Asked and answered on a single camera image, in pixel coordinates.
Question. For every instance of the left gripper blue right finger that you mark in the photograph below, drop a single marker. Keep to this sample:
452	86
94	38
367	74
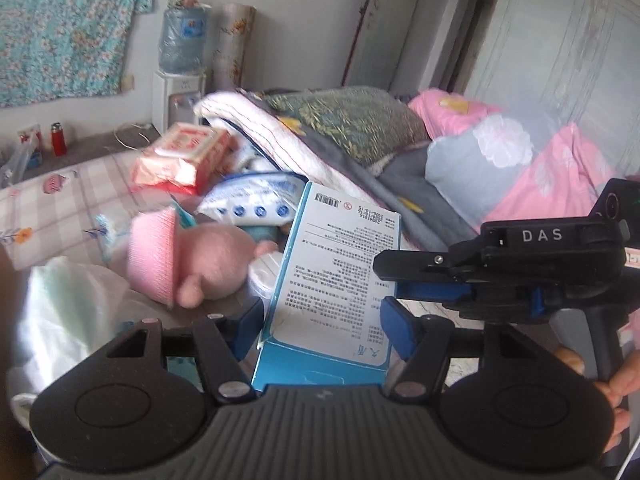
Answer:
402	328

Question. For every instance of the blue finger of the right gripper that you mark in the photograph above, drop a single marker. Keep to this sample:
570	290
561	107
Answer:
443	293

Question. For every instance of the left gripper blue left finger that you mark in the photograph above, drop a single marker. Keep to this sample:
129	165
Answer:
244	327

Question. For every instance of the pink plush toy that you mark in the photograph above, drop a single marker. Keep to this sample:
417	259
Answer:
213	261

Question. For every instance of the blue white paper box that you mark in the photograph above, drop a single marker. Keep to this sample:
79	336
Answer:
323	325

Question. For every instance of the blue white tissue pack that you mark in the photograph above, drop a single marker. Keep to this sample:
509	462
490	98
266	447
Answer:
255	199

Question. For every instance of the white cotton swab bag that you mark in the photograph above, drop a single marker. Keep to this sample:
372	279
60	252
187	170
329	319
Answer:
114	228

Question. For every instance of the person's right hand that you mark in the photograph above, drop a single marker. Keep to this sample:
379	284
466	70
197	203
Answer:
600	345

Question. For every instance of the pink grey flower blanket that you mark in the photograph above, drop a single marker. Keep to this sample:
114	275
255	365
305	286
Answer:
513	163

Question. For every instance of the folded quilt pile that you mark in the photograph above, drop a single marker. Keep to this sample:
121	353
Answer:
357	140

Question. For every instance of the white plastic bag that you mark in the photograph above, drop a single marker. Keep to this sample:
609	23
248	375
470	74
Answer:
70	311

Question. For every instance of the pink wet wipes pack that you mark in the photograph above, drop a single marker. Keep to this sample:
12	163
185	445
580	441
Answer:
183	159

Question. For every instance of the white water dispenser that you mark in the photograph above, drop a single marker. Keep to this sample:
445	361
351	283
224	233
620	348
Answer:
173	98

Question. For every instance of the red thermos bottle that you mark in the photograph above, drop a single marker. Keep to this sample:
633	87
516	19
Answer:
58	142

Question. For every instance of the clear plastic bag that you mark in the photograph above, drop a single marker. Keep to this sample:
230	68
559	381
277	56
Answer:
12	172

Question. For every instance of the blue water jug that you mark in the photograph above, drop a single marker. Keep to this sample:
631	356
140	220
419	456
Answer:
183	39

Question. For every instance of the rolled floral mat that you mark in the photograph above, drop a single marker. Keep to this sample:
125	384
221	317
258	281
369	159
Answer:
235	25

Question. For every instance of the floral teal wall cloth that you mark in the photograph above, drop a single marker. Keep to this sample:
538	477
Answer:
59	49

